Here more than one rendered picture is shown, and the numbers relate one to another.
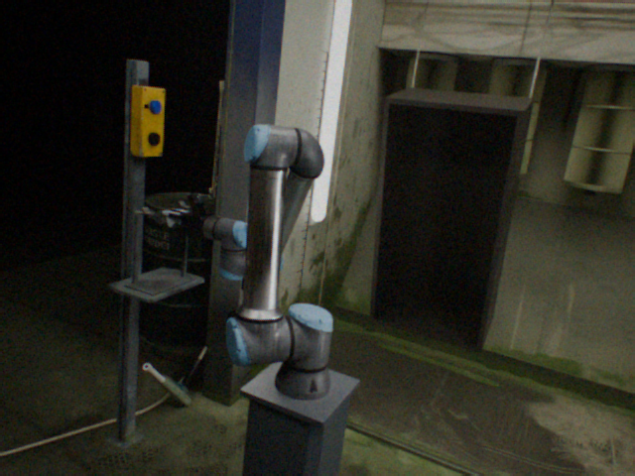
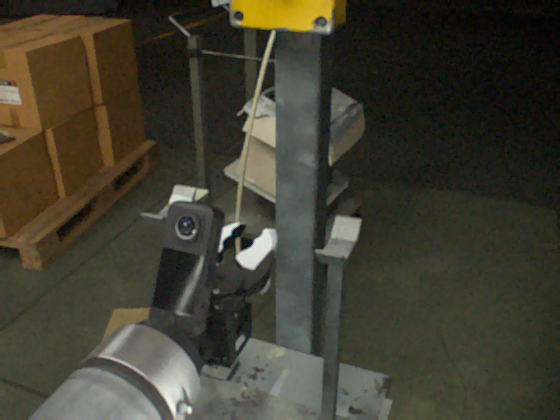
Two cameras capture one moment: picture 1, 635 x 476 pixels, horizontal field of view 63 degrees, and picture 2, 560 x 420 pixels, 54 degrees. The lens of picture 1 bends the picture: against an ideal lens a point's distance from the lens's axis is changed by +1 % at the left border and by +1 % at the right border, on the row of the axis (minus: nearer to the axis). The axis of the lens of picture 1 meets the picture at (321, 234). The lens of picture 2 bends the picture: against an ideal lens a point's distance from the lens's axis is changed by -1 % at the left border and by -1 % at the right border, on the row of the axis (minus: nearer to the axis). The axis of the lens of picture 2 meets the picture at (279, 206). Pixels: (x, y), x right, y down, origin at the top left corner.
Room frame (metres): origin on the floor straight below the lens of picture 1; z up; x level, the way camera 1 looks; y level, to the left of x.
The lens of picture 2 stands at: (1.98, 0.07, 1.41)
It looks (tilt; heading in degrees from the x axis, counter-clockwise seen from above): 28 degrees down; 88
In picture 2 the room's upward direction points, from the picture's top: straight up
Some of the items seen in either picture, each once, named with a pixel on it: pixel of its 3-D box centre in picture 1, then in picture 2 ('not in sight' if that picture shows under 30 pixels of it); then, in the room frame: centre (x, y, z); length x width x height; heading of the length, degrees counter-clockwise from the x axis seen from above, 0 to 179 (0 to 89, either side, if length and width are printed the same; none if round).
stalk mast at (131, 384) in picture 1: (131, 267); (299, 322); (2.04, 0.77, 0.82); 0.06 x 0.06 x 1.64; 66
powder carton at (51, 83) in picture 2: not in sight; (37, 78); (0.93, 2.74, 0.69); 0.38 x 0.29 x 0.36; 68
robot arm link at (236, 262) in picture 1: (234, 262); not in sight; (1.85, 0.31, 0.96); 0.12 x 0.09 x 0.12; 116
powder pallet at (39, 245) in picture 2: not in sight; (43, 187); (0.82, 2.81, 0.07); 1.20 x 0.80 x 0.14; 73
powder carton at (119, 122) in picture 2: not in sight; (104, 121); (1.11, 3.13, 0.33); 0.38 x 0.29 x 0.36; 73
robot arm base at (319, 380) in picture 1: (304, 371); not in sight; (1.59, 0.00, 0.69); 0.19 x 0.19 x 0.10
